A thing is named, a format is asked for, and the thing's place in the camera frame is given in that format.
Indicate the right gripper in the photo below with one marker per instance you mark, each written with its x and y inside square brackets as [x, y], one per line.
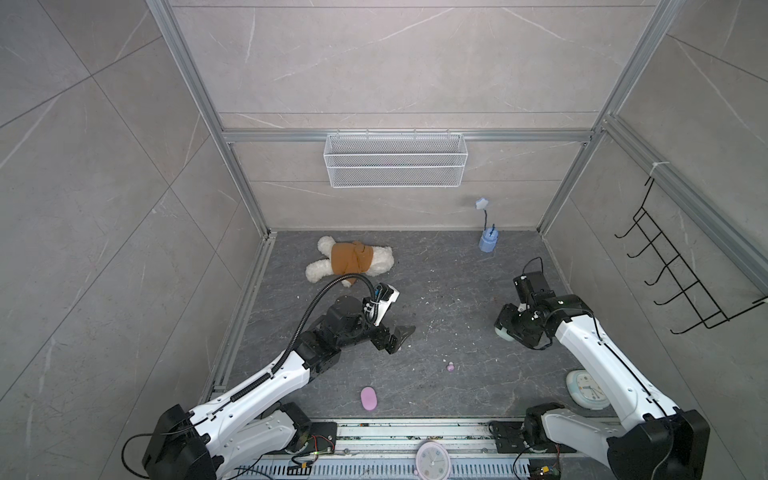
[504, 319]

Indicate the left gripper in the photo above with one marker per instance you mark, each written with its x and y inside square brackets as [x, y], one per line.
[396, 338]

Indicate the mint green charging case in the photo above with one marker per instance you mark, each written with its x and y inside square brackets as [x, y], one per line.
[504, 334]

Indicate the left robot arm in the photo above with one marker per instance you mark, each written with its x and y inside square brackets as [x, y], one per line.
[227, 436]

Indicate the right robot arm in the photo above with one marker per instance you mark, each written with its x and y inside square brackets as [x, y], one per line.
[655, 438]

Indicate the white plush dog brown shirt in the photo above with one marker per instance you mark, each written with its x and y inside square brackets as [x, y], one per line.
[342, 258]

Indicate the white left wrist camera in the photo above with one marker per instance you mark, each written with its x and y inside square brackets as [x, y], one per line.
[375, 307]

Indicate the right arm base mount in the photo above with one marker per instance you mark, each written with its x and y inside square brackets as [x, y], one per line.
[509, 437]

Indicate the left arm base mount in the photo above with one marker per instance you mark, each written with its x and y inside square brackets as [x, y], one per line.
[316, 439]

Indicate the black wall hook rack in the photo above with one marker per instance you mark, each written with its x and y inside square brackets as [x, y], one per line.
[708, 312]

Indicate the white wire wall basket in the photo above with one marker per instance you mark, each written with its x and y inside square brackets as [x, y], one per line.
[395, 160]

